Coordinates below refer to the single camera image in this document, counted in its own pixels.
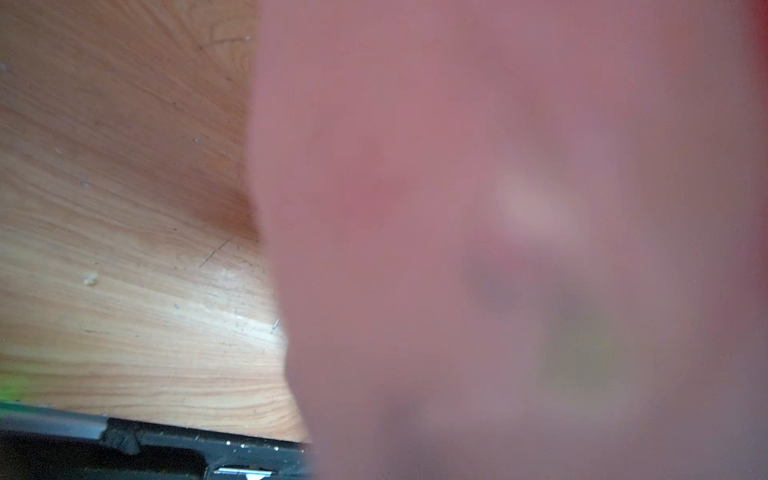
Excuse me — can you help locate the pink plastic bag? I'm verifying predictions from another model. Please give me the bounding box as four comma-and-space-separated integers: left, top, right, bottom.
248, 1, 767, 479

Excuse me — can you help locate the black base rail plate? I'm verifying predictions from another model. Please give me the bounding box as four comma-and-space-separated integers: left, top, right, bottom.
1, 403, 315, 479

